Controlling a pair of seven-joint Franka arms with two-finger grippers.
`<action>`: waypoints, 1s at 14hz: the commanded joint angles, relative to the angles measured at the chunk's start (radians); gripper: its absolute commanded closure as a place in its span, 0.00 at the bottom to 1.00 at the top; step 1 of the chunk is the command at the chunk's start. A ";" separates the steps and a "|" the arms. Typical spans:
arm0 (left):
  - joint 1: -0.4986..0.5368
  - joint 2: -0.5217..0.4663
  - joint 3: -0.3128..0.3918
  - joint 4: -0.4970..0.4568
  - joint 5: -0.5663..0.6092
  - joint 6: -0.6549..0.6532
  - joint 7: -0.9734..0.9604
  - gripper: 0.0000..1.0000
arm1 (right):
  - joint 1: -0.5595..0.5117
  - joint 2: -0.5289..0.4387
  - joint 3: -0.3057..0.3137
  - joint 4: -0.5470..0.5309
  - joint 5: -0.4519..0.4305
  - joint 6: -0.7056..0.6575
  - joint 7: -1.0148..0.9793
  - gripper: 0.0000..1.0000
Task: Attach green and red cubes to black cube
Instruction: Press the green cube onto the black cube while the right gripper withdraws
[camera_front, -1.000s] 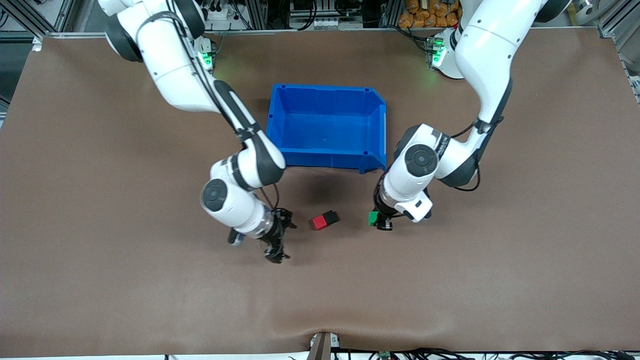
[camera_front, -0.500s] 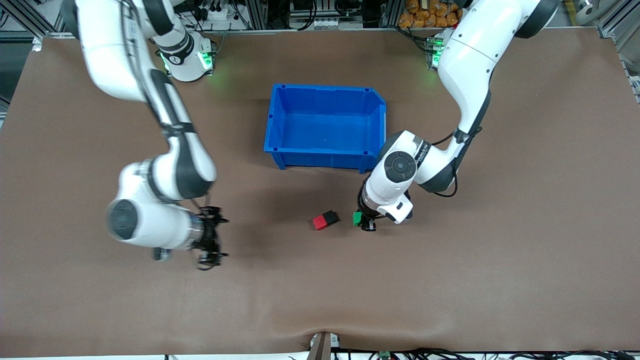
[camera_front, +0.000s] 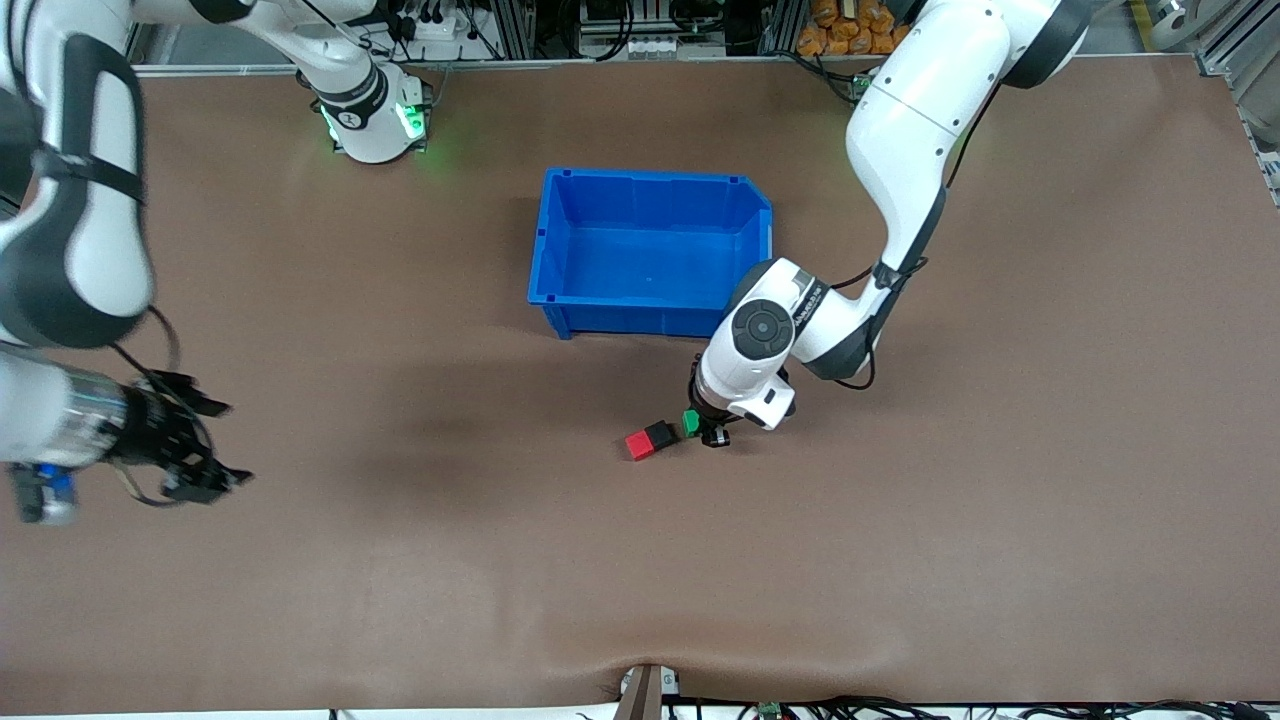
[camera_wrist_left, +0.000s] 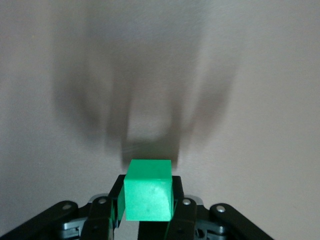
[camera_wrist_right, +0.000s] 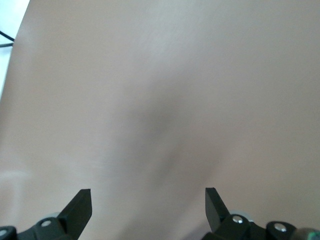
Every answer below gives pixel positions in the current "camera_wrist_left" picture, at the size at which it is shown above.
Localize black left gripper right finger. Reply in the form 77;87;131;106
166;175;273;240

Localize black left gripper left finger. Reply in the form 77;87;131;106
0;174;126;240

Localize green cube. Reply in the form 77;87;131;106
116;159;175;223

